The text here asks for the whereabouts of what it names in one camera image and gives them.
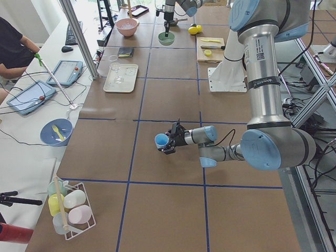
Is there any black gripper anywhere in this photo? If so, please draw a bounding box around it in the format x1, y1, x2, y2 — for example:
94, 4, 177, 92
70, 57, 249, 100
161, 131, 186, 155
164, 12, 174, 37

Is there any light blue plastic cup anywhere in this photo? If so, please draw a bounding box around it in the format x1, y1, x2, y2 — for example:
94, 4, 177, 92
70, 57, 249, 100
154, 133, 169, 150

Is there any green ceramic bowl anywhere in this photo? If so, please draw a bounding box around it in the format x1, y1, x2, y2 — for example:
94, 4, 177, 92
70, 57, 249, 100
158, 32, 175, 46

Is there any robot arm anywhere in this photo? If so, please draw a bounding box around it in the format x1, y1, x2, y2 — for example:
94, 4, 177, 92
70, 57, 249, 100
155, 1, 316, 170
161, 0, 208, 37

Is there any metal ice scoop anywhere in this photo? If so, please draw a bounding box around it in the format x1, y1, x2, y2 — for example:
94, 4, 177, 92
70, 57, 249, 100
170, 18, 188, 26

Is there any pink bowl with ice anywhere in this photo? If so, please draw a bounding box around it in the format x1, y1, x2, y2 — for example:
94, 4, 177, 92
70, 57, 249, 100
116, 18, 140, 37

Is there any blue bowl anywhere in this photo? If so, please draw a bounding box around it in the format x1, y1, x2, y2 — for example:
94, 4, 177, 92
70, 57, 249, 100
40, 118, 73, 147

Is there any yellow lemon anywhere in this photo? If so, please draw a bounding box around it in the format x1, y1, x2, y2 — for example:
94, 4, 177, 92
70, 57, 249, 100
196, 25, 203, 33
188, 26, 198, 35

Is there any yellow plastic knife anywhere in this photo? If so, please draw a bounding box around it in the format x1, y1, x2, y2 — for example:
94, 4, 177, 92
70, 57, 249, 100
200, 39, 221, 43

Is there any wooden cutting board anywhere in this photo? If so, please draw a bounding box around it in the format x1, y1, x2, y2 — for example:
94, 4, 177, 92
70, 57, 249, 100
196, 37, 225, 62

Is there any half lemon slice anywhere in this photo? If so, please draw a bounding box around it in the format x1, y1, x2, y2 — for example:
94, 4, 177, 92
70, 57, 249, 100
204, 49, 212, 57

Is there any petri dish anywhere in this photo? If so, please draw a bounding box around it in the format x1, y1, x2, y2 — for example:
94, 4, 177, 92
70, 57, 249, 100
108, 55, 118, 62

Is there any clear wine glass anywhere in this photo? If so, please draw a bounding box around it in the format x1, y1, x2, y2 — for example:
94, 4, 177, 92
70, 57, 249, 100
110, 61, 123, 84

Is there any cream bear tray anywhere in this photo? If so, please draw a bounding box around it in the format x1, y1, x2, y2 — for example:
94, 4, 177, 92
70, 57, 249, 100
103, 62, 139, 93

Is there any black keyboard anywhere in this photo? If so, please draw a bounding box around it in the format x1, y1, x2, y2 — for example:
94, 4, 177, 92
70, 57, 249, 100
65, 24, 78, 46

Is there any thin metal rod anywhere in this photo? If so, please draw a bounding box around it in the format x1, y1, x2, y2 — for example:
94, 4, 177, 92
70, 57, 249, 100
34, 53, 78, 110

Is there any black computer mouse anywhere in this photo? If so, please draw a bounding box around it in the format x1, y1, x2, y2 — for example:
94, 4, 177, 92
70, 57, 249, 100
61, 46, 73, 53

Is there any white plastic cup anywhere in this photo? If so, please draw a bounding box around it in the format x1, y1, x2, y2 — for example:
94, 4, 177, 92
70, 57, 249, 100
63, 190, 86, 209

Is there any far teach pendant tablet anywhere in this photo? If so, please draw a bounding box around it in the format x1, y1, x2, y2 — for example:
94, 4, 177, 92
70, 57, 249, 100
52, 60, 83, 87

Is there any teach pendant tablet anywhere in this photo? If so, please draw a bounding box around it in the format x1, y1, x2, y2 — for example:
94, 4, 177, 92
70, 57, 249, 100
6, 80, 56, 116
52, 60, 83, 87

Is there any yellow plastic fork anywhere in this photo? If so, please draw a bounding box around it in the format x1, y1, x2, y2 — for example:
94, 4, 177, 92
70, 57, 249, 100
52, 125, 65, 141

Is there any pink plastic cup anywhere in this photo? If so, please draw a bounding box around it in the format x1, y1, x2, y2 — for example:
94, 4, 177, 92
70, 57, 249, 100
68, 205, 92, 224

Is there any green plastic cup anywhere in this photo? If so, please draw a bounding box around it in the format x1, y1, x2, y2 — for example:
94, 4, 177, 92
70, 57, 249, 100
47, 180, 67, 196

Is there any yellow plastic cup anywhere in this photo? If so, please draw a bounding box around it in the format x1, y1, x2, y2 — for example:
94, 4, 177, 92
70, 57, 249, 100
48, 193, 60, 216

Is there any near teach pendant tablet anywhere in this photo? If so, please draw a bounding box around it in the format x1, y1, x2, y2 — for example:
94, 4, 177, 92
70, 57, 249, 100
6, 80, 56, 116

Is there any seated person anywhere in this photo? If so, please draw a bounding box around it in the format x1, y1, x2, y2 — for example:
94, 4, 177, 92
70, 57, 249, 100
0, 16, 43, 104

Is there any black tripod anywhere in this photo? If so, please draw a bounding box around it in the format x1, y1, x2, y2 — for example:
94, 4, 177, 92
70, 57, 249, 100
1, 191, 43, 207

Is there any red fire extinguisher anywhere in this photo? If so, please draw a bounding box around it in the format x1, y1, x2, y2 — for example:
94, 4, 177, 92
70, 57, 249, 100
0, 223, 34, 244

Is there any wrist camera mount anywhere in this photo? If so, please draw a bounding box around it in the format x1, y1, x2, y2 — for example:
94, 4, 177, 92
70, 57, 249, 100
171, 119, 185, 137

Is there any metal handled knife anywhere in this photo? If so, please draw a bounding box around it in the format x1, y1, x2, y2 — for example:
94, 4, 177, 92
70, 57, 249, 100
201, 45, 225, 50

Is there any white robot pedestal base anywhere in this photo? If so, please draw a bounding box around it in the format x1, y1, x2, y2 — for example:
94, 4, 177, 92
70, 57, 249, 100
208, 30, 247, 92

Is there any aluminium frame post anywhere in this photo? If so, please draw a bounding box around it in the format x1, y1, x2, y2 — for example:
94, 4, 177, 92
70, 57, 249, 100
59, 0, 99, 80

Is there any white wire cup rack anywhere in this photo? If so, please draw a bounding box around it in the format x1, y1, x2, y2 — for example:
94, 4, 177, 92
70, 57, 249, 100
48, 177, 96, 240

